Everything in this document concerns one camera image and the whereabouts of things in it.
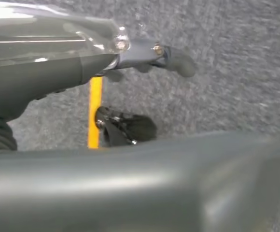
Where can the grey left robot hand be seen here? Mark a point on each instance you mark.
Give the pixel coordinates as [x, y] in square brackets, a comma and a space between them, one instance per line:
[45, 54]

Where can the yellow floor tape square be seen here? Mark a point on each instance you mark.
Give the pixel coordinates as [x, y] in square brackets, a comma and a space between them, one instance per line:
[95, 109]

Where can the black robot foot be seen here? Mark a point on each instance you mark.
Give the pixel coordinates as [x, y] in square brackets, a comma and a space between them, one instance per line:
[140, 128]

